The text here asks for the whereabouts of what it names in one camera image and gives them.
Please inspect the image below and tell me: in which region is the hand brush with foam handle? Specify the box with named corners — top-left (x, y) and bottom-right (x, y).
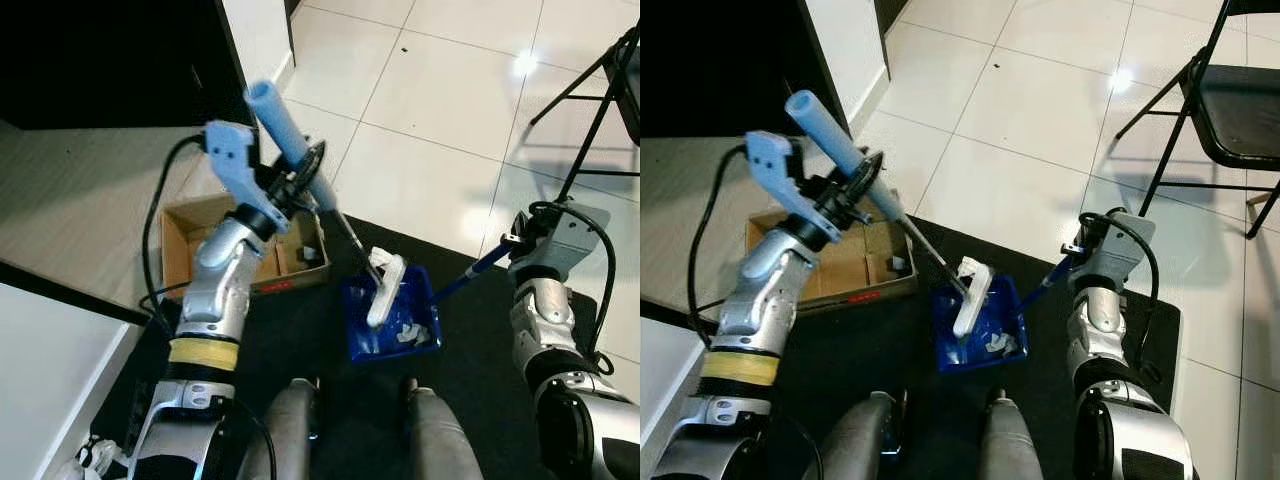
top-left (243, 80), bottom-right (409, 331)
top-left (783, 88), bottom-right (998, 341)

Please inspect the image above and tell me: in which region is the blue dustpan with long handle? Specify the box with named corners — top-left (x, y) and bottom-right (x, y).
top-left (342, 245), bottom-right (521, 363)
top-left (930, 255), bottom-right (1079, 373)

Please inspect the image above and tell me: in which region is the brown cardboard box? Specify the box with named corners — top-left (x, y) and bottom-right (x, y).
top-left (745, 208), bottom-right (919, 316)
top-left (160, 192), bottom-right (331, 301)

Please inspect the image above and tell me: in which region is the black folding chair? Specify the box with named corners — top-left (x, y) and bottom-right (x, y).
top-left (528, 25), bottom-right (641, 201)
top-left (1113, 0), bottom-right (1280, 241)

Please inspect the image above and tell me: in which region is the black cabinet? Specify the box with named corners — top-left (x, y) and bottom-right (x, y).
top-left (640, 0), bottom-right (851, 141)
top-left (0, 0), bottom-right (251, 131)

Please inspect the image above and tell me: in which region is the grey robot right leg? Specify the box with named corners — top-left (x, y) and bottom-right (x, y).
top-left (980, 385), bottom-right (1046, 480)
top-left (405, 378), bottom-right (486, 480)

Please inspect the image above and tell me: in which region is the grey robot leg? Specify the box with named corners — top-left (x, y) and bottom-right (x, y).
top-left (245, 378), bottom-right (319, 480)
top-left (815, 390), bottom-right (896, 480)
top-left (980, 385), bottom-right (1046, 480)
top-left (405, 378), bottom-right (486, 480)

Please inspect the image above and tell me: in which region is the grey robot left leg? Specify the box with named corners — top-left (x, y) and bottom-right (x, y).
top-left (815, 390), bottom-right (896, 480)
top-left (245, 378), bottom-right (319, 480)

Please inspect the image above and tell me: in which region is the light grey right wrist camera mount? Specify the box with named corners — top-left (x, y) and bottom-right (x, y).
top-left (1085, 212), bottom-right (1158, 293)
top-left (520, 205), bottom-right (613, 283)

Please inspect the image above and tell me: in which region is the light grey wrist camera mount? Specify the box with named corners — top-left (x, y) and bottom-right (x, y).
top-left (520, 205), bottom-right (613, 283)
top-left (745, 130), bottom-right (836, 246)
top-left (1085, 212), bottom-right (1158, 293)
top-left (203, 120), bottom-right (291, 233)

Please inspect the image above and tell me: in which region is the light grey left wrist camera mount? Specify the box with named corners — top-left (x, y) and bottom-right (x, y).
top-left (745, 130), bottom-right (836, 246)
top-left (203, 120), bottom-right (291, 233)

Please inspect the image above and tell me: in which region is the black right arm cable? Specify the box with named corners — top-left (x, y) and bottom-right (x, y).
top-left (525, 200), bottom-right (619, 376)
top-left (1080, 208), bottom-right (1166, 386)

